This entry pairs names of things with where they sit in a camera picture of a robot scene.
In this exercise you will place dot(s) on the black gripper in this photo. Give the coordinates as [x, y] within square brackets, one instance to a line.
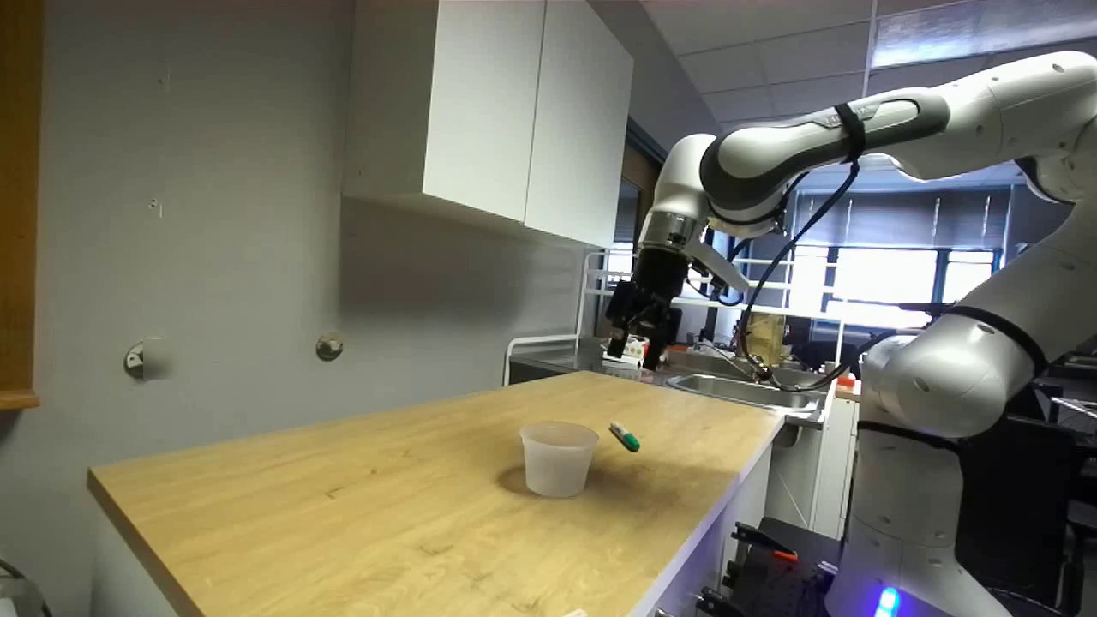
[646, 303]

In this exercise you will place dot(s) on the green marker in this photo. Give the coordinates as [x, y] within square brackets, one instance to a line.
[624, 436]

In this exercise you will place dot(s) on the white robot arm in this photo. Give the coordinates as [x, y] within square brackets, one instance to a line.
[954, 379]

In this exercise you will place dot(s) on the translucent plastic bowl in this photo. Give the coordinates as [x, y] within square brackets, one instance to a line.
[558, 458]

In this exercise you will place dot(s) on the white wall cabinet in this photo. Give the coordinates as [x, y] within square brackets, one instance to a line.
[493, 109]

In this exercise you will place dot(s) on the small round wall fixture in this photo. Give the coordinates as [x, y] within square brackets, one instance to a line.
[330, 346]

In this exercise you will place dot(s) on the round metal wall fixture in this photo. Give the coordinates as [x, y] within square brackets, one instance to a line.
[148, 358]

